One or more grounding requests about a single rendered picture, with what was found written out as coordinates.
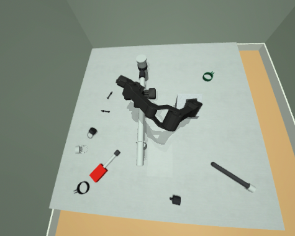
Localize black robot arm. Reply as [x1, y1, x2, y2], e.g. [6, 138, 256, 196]
[116, 75, 202, 132]

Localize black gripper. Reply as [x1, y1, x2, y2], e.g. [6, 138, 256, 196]
[124, 88, 156, 100]

